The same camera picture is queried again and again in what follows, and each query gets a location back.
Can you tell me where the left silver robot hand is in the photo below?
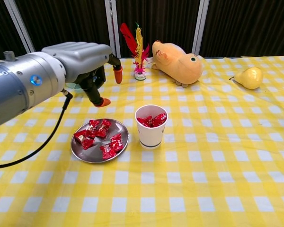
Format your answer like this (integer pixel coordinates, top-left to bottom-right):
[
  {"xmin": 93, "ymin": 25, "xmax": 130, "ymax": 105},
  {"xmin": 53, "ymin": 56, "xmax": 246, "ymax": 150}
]
[{"xmin": 41, "ymin": 42, "xmax": 123, "ymax": 108}]

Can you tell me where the round steel plate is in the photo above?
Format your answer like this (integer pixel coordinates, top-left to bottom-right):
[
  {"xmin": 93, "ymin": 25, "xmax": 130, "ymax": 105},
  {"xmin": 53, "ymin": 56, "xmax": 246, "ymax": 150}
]
[{"xmin": 70, "ymin": 118, "xmax": 130, "ymax": 164}]

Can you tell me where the white paper cup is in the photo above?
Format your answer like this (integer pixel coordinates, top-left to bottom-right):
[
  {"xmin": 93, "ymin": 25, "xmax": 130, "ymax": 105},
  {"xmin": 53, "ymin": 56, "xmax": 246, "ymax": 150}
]
[{"xmin": 134, "ymin": 104, "xmax": 169, "ymax": 150}]

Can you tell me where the black curtain panel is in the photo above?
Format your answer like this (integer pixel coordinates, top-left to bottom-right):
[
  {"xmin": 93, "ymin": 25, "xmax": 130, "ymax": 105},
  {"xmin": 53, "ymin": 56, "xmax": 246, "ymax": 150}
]
[
  {"xmin": 0, "ymin": 0, "xmax": 30, "ymax": 62},
  {"xmin": 14, "ymin": 0, "xmax": 113, "ymax": 59},
  {"xmin": 115, "ymin": 0, "xmax": 201, "ymax": 59},
  {"xmin": 200, "ymin": 0, "xmax": 284, "ymax": 58}
]

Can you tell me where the colourful feather shuttlecock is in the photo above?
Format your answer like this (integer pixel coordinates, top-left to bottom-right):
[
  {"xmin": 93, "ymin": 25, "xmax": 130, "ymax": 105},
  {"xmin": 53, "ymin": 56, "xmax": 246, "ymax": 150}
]
[{"xmin": 119, "ymin": 22, "xmax": 150, "ymax": 81}]

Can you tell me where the orange plush animal toy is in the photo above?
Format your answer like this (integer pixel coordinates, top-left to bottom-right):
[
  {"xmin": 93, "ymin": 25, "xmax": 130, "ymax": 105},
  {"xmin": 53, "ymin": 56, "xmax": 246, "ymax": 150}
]
[{"xmin": 151, "ymin": 40, "xmax": 203, "ymax": 88}]

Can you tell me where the yellow white checkered tablecloth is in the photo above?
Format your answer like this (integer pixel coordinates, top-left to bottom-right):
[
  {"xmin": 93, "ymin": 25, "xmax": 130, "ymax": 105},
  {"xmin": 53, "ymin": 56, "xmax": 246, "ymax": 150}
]
[{"xmin": 0, "ymin": 55, "xmax": 284, "ymax": 227}]

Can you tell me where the yellow pear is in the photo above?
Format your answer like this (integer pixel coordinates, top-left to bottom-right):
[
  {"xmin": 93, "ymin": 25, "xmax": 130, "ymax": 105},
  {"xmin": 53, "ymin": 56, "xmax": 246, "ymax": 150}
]
[{"xmin": 229, "ymin": 67, "xmax": 264, "ymax": 90}]

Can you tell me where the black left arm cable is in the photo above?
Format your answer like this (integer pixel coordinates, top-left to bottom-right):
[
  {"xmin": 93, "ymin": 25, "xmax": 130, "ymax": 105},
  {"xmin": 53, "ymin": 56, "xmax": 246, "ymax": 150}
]
[{"xmin": 0, "ymin": 89, "xmax": 73, "ymax": 170}]

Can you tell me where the white aluminium partition post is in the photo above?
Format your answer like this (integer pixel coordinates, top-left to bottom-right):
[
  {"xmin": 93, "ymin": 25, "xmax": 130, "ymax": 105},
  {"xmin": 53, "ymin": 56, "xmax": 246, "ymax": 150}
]
[
  {"xmin": 104, "ymin": 0, "xmax": 121, "ymax": 59},
  {"xmin": 192, "ymin": 0, "xmax": 210, "ymax": 57},
  {"xmin": 3, "ymin": 0, "xmax": 39, "ymax": 60}
]

